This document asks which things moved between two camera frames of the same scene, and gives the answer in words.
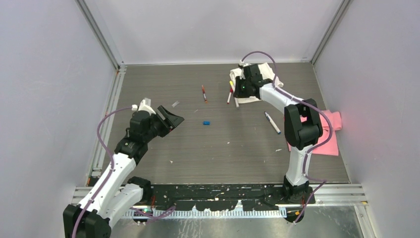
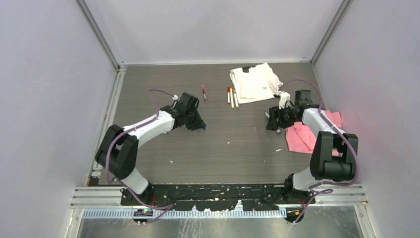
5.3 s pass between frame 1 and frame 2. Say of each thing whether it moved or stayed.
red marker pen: stayed
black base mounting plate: stayed
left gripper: moved
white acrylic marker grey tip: stayed
